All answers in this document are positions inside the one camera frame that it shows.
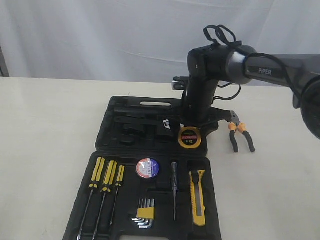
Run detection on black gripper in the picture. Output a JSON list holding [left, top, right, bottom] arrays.
[[179, 77, 232, 135]]

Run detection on yellow 2m tape measure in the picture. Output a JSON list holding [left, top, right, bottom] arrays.
[[178, 126, 202, 149]]

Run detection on yellow utility knife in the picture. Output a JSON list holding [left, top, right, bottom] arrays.
[[189, 169, 206, 227]]

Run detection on black electrical tape roll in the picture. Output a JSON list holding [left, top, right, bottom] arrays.
[[135, 158, 160, 179]]

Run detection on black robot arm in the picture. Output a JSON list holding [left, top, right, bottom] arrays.
[[182, 44, 320, 138]]

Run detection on black plastic tool case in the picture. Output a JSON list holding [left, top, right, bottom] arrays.
[[63, 96, 222, 240]]

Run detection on orange black combination pliers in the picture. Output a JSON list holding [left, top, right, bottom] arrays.
[[227, 111, 256, 153]]

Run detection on white backdrop curtain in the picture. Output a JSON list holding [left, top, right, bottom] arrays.
[[0, 0, 320, 83]]

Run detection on small yellow black screwdriver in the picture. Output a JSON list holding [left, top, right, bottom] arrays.
[[109, 165, 125, 226]]

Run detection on middle yellow black screwdriver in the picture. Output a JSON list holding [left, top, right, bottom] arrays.
[[92, 160, 118, 240]]

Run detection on hex key set yellow holder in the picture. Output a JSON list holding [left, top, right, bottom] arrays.
[[131, 198, 155, 229]]

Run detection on large yellow black screwdriver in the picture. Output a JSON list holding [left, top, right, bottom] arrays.
[[76, 157, 106, 240]]

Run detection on clear handle tester screwdriver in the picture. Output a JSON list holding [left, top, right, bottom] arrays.
[[171, 161, 178, 221]]

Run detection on claw hammer black handle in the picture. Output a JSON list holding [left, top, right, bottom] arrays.
[[107, 106, 181, 117]]

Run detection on adjustable wrench black handle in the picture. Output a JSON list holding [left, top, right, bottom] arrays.
[[114, 116, 177, 130]]

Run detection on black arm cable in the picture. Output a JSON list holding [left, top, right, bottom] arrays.
[[202, 24, 305, 101]]

